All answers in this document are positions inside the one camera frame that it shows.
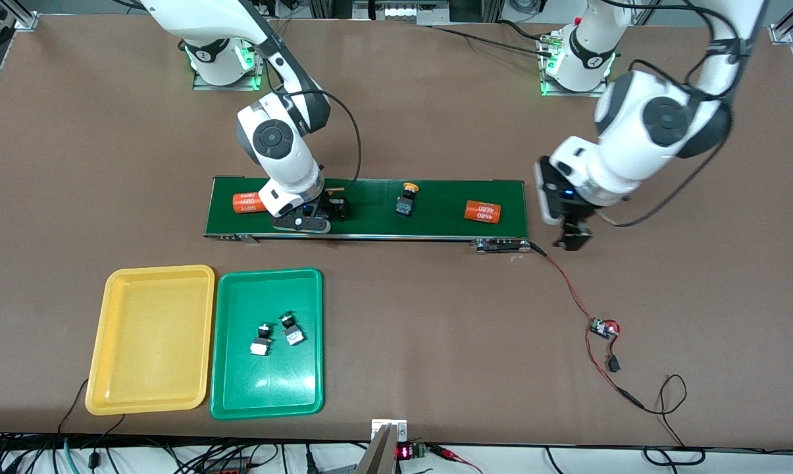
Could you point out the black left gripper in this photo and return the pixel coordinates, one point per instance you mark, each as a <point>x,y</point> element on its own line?
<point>575,230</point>

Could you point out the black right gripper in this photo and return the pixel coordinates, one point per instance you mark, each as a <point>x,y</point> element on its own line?
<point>335,207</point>

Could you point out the yellow push button switch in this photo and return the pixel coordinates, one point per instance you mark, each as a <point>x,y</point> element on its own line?
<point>336,191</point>
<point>404,208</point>

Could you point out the green push button switch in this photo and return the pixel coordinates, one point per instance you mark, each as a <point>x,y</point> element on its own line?
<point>293,337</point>
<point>259,347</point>

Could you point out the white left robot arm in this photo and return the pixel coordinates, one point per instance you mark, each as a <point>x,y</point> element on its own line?
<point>666,122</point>

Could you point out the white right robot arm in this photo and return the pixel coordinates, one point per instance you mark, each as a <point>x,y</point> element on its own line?
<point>278,141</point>

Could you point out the green conveyor belt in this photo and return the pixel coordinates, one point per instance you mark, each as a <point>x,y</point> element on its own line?
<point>429,227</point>

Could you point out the small controller circuit board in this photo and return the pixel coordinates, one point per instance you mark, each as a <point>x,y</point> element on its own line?
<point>601,328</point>

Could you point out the small black plug connector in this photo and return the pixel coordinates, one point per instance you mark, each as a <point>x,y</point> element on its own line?
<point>613,363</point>

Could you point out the green plastic tray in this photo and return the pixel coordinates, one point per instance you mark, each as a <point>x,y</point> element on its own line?
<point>264,388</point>

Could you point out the yellow plastic tray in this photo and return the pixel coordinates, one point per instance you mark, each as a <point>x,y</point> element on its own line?
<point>149,355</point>

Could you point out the red clip lead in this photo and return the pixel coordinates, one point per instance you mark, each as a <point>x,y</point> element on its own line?
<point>450,453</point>

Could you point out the red digit display module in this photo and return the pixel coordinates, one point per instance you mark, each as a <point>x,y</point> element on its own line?
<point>404,451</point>

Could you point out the grey metal bar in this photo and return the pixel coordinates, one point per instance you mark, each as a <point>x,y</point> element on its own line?
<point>378,457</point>

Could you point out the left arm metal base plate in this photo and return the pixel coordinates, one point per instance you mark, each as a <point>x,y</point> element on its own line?
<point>577,94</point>

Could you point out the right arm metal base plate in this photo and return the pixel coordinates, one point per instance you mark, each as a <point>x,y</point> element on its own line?
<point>205,86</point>

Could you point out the silver mounting bracket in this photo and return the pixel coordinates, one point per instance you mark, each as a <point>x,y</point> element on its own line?
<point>389,426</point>

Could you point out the aluminium profile frame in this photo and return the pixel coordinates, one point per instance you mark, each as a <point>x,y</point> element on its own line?
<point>495,10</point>

